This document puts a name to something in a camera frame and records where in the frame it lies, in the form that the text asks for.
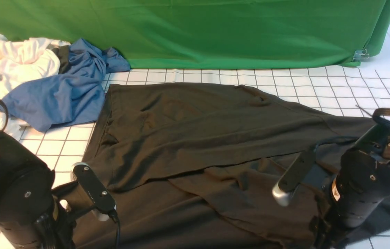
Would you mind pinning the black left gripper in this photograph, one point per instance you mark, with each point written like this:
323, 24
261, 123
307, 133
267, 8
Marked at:
31, 217

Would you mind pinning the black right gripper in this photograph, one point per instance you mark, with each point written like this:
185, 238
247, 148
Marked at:
360, 186

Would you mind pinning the dark gray long-sleeved shirt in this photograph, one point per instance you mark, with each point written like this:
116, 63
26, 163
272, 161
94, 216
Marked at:
192, 165

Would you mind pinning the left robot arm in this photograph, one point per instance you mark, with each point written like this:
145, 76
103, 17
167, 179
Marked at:
31, 216

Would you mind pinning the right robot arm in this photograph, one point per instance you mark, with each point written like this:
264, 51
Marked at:
376, 139

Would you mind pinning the blue crumpled shirt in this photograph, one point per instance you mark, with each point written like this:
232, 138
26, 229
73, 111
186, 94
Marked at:
72, 98

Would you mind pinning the white grid table mat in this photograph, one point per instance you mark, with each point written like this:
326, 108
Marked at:
336, 90

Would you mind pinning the metal binder clip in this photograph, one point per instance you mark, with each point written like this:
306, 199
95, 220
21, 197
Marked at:
360, 55

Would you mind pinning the green backdrop cloth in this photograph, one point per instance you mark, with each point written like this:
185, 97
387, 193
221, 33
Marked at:
209, 34

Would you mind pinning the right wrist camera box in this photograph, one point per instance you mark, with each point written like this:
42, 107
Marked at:
285, 188

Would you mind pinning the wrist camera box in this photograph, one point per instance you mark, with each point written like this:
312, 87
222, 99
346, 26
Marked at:
285, 188
93, 195

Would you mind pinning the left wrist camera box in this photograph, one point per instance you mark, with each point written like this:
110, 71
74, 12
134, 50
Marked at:
93, 195

